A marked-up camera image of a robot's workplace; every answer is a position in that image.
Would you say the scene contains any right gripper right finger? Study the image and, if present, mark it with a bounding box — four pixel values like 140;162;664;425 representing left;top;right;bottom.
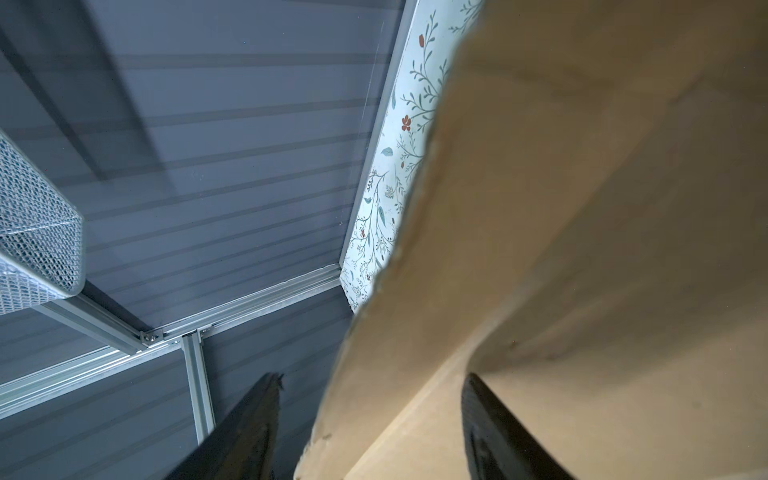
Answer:
461;373;573;480

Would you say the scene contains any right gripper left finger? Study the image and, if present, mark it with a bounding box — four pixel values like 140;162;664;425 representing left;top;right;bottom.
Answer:
167;372;283;480

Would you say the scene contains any brown cardboard box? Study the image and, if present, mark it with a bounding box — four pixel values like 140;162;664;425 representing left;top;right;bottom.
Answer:
295;1;767;479

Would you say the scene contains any white wire mesh basket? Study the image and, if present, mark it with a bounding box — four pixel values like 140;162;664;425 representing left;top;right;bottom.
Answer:
1;134;85;315

